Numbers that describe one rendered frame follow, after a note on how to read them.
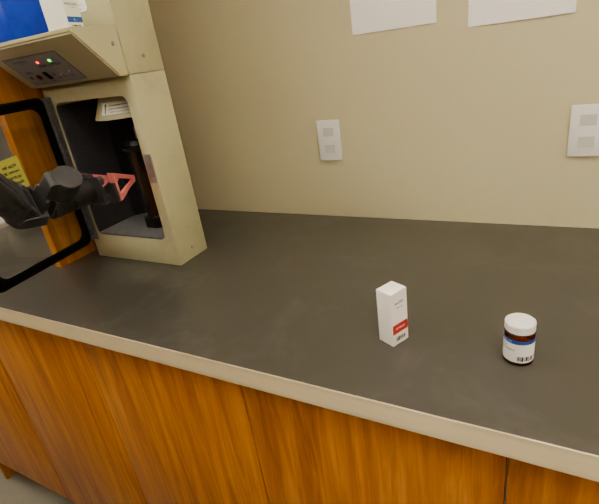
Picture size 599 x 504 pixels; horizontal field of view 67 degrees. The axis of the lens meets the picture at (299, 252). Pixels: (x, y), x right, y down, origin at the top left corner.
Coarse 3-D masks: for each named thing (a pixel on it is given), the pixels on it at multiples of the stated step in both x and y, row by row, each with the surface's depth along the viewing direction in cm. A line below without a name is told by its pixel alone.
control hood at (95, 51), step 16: (48, 32) 90; (64, 32) 88; (80, 32) 89; (96, 32) 92; (112, 32) 95; (0, 48) 99; (16, 48) 97; (32, 48) 96; (48, 48) 94; (64, 48) 93; (80, 48) 91; (96, 48) 92; (112, 48) 95; (0, 64) 105; (80, 64) 97; (96, 64) 96; (112, 64) 96; (80, 80) 103
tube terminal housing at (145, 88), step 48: (96, 0) 95; (144, 0) 102; (144, 48) 103; (48, 96) 115; (96, 96) 107; (144, 96) 104; (144, 144) 107; (192, 192) 120; (96, 240) 132; (144, 240) 122; (192, 240) 122
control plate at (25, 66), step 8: (24, 56) 99; (32, 56) 98; (40, 56) 98; (48, 56) 97; (56, 56) 96; (8, 64) 104; (16, 64) 103; (24, 64) 102; (32, 64) 101; (40, 64) 101; (48, 64) 100; (56, 64) 99; (64, 64) 98; (24, 72) 106; (32, 72) 105; (40, 72) 104; (48, 72) 103; (56, 72) 102; (64, 72) 102; (72, 72) 101; (80, 72) 100; (32, 80) 108; (40, 80) 108; (48, 80) 107; (56, 80) 106; (64, 80) 105
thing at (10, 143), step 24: (0, 120) 105; (24, 120) 110; (0, 144) 105; (24, 144) 110; (48, 144) 116; (0, 168) 105; (24, 168) 110; (48, 168) 116; (72, 216) 124; (0, 240) 105; (24, 240) 111; (48, 240) 117; (72, 240) 124; (0, 264) 106; (24, 264) 111
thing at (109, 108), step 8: (120, 96) 110; (104, 104) 111; (112, 104) 110; (120, 104) 110; (96, 112) 114; (104, 112) 111; (112, 112) 110; (120, 112) 110; (128, 112) 110; (96, 120) 113; (104, 120) 111
